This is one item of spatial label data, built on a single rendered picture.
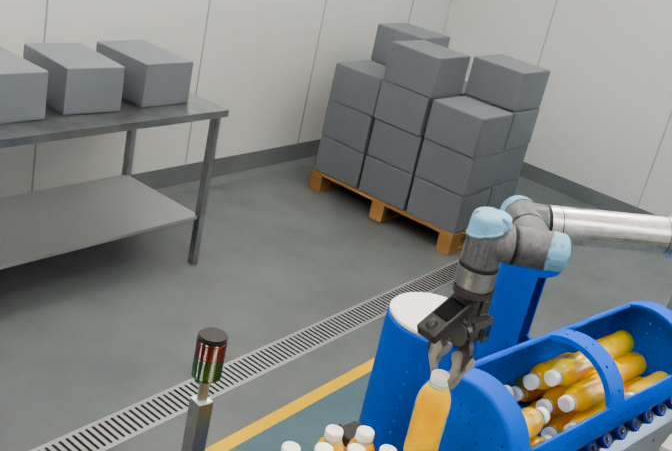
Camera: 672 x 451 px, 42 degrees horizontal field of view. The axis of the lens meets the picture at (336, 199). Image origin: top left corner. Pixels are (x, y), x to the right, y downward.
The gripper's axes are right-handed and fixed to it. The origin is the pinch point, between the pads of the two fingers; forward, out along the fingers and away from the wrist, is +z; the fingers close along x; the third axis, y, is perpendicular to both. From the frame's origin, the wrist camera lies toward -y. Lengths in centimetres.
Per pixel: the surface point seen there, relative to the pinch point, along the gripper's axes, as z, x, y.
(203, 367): 11.4, 36.7, -29.4
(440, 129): 56, 244, 299
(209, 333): 5.3, 39.2, -27.2
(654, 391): 22, -11, 80
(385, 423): 61, 47, 50
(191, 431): 29, 38, -29
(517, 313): 52, 64, 135
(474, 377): 8.6, 4.4, 19.4
